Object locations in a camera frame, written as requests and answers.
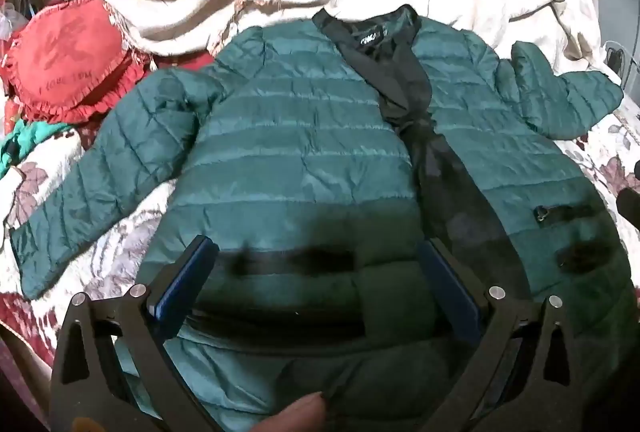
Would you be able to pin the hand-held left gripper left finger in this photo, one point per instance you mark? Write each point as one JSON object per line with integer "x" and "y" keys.
{"x": 182, "y": 279}

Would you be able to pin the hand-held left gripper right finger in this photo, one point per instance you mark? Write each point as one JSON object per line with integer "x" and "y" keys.
{"x": 452, "y": 284}

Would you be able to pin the green puffer jacket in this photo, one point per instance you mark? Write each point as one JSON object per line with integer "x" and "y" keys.
{"x": 300, "y": 136}

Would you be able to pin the floral plush blanket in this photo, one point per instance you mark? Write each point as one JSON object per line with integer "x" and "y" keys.
{"x": 35, "y": 182}

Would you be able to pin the green cloth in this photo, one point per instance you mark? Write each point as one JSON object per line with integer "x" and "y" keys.
{"x": 25, "y": 136}

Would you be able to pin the red frilled cushion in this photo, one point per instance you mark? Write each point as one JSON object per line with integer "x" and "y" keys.
{"x": 65, "y": 56}

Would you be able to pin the person's left hand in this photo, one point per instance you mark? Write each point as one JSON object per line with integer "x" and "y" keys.
{"x": 295, "y": 414}

